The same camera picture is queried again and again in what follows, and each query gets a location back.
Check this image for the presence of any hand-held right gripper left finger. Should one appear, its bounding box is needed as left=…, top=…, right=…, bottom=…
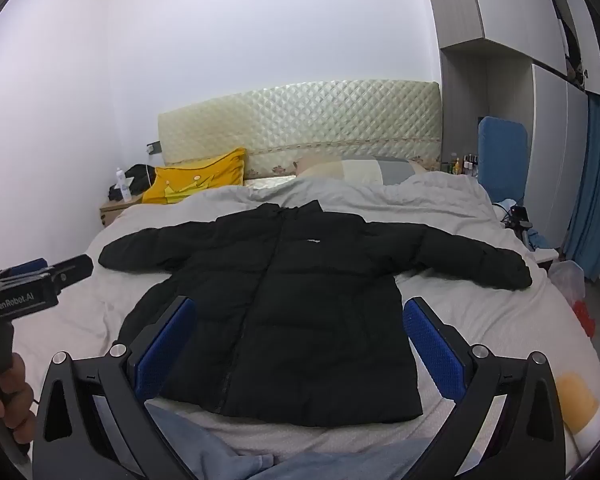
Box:
left=32, top=296, right=197, bottom=480

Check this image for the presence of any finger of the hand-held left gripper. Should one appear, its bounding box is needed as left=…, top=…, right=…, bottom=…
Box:
left=11, top=258, right=49, bottom=275
left=49, top=254, right=94, bottom=292

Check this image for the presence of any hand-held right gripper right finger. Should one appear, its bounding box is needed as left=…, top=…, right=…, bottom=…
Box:
left=402, top=296, right=567, bottom=480

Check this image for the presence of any black puffer jacket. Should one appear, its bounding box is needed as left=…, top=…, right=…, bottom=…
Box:
left=98, top=200, right=532, bottom=428

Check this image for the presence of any person's left hand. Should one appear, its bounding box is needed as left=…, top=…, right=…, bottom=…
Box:
left=0, top=352, right=37, bottom=446

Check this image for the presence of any wooden nightstand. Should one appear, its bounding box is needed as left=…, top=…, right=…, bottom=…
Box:
left=99, top=195, right=143, bottom=228

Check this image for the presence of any white plastic bottle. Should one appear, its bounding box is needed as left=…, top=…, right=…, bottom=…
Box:
left=116, top=167, right=132, bottom=204

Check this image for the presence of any black bag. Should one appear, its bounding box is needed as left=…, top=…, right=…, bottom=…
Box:
left=108, top=163, right=162, bottom=202

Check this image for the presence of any light grey duvet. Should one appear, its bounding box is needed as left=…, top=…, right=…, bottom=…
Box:
left=10, top=170, right=600, bottom=477

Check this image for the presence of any clear plastic bag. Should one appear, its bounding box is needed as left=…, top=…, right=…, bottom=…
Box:
left=547, top=260, right=589, bottom=311

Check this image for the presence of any light blue cloth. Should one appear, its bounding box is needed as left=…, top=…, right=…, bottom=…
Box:
left=525, top=229, right=557, bottom=252

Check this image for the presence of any yellow pillow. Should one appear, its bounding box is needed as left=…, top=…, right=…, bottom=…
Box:
left=141, top=147, right=248, bottom=205

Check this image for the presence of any orange and white cushion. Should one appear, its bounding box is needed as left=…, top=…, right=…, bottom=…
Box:
left=555, top=372, right=600, bottom=437

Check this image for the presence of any red packet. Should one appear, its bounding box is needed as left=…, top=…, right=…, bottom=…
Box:
left=574, top=299, right=597, bottom=339

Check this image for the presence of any grey blue cloth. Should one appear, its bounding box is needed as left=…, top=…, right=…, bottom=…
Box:
left=145, top=402, right=433, bottom=480

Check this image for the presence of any row of small bottles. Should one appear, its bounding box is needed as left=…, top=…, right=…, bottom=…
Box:
left=442, top=152, right=479, bottom=178

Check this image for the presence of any striped grey cream pillow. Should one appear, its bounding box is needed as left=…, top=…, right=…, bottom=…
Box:
left=296, top=155, right=428, bottom=188

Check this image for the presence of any blue padded chair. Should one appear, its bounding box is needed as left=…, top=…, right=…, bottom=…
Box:
left=477, top=116, right=531, bottom=211

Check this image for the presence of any blue curtain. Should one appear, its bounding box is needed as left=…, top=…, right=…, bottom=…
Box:
left=562, top=94, right=600, bottom=277

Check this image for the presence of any cream quilted headboard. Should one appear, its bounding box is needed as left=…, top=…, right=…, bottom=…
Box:
left=157, top=80, right=442, bottom=181

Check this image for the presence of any white wardrobe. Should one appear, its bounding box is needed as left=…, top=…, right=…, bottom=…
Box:
left=420, top=0, right=600, bottom=261

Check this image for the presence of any black device with cables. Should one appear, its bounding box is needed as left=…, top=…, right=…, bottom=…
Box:
left=499, top=204, right=532, bottom=235

